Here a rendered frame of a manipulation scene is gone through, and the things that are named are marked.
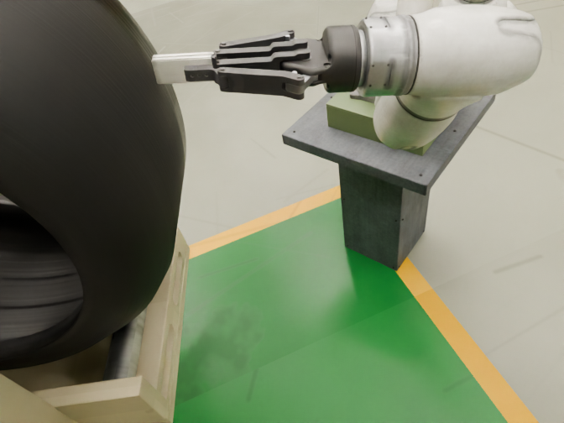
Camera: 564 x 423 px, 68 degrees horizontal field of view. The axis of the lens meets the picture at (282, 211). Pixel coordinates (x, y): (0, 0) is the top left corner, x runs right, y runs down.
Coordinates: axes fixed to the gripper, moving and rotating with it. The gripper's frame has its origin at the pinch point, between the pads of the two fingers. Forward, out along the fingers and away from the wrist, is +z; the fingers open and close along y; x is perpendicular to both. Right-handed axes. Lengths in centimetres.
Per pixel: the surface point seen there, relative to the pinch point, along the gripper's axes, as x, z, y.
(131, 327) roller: 35.0, 13.7, 13.4
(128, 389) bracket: 31.5, 11.1, 24.3
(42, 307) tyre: 38.1, 30.6, 6.6
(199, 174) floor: 130, 27, -132
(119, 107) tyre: -1.7, 5.1, 10.4
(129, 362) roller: 35.5, 13.1, 18.8
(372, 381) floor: 120, -40, -7
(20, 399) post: 26.2, 21.8, 26.6
